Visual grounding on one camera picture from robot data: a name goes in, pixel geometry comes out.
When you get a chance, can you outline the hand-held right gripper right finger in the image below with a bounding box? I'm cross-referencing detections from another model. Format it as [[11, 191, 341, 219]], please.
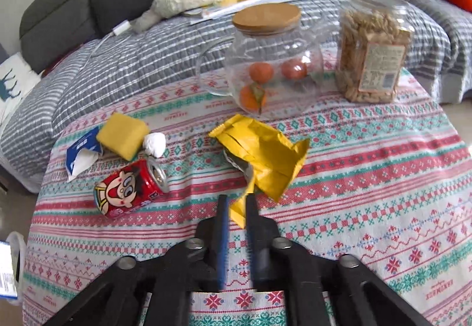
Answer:
[[245, 193, 434, 326]]

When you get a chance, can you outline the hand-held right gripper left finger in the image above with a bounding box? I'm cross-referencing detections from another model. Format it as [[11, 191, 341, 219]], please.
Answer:
[[44, 194, 231, 326]]

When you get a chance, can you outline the yellow snack bag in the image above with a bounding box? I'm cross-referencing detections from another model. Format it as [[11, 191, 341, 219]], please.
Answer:
[[208, 114, 310, 229]]

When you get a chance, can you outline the blue and white box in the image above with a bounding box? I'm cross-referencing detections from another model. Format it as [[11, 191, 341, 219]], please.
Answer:
[[0, 241, 18, 300]]

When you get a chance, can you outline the red drink can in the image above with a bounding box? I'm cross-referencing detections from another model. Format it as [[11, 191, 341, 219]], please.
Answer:
[[94, 157, 170, 220]]

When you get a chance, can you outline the small crumpled white tissue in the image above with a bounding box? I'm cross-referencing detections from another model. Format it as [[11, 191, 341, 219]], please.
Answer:
[[143, 132, 167, 159]]

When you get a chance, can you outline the red green patterned tablecloth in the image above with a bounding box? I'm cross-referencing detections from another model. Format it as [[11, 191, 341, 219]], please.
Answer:
[[22, 50, 472, 326]]

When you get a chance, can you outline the orange tangerine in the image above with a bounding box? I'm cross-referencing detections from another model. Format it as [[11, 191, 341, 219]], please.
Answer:
[[239, 85, 267, 112], [249, 61, 275, 83], [282, 58, 308, 80]]

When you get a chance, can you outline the yellow sponge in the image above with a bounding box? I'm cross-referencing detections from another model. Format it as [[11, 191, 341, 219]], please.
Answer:
[[96, 112, 150, 162]]

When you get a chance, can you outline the blue tissue packet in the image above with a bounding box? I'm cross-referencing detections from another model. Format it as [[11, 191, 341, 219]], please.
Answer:
[[66, 126, 104, 183]]

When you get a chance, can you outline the glass jar with cork lid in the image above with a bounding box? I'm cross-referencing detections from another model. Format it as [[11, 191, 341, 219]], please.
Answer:
[[197, 3, 325, 116]]

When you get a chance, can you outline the grey striped quilt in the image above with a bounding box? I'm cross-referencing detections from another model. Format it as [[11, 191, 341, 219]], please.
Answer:
[[0, 0, 472, 194]]

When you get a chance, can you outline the clear jar of peanuts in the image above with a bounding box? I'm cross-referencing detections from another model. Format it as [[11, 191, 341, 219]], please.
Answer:
[[335, 0, 415, 103]]

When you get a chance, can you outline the white deer print pillow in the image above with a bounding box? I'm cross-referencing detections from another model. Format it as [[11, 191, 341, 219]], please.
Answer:
[[0, 51, 42, 128]]

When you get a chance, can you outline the white charger cable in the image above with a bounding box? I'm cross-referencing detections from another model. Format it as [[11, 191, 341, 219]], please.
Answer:
[[79, 33, 116, 69]]

